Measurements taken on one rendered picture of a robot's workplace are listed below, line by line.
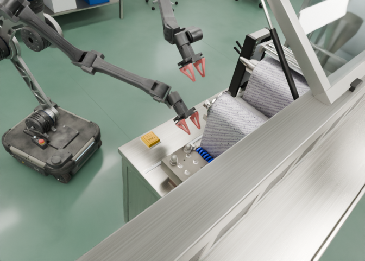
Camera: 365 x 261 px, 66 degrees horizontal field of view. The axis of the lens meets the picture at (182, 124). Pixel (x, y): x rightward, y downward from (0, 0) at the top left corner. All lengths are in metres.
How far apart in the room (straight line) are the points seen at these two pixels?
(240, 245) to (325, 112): 0.34
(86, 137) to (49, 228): 0.70
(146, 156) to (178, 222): 1.01
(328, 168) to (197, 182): 0.51
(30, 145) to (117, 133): 0.75
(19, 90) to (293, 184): 2.91
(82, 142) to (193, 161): 1.28
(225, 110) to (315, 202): 0.51
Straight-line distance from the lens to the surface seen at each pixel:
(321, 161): 0.89
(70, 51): 1.45
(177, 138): 1.49
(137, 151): 1.42
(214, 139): 1.21
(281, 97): 1.22
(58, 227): 2.27
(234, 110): 1.11
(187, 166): 1.23
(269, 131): 0.56
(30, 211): 2.38
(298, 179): 0.81
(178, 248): 0.40
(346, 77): 0.78
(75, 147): 2.32
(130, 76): 1.32
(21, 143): 2.45
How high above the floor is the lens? 2.03
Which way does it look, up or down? 46 degrees down
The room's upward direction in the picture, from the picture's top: 11 degrees clockwise
